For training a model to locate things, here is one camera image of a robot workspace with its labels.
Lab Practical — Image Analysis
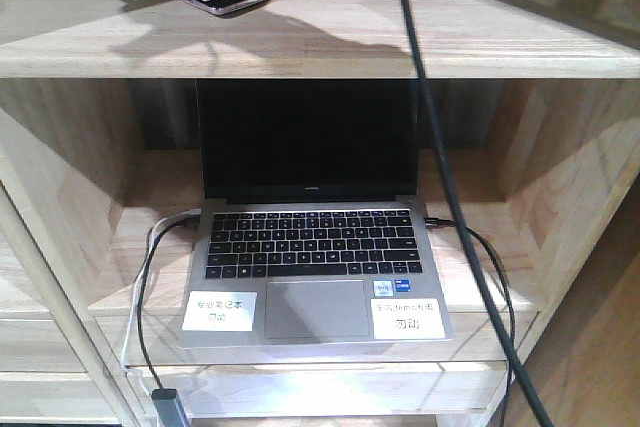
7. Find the silver laptop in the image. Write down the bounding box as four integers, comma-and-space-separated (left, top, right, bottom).
181, 78, 452, 348

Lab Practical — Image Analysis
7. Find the wooden shelf unit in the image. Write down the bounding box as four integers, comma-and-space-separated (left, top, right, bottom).
1, 0, 639, 426

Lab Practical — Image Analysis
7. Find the black laptop cable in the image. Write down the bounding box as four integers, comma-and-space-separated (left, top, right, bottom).
423, 215, 517, 427

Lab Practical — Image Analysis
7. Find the black power adapter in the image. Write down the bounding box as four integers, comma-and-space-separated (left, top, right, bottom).
151, 388, 190, 427

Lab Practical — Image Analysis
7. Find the white charging cable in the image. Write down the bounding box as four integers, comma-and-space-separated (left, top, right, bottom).
121, 206, 204, 383

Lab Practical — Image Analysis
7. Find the black braided camera cable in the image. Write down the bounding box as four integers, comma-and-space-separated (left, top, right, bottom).
389, 0, 556, 427

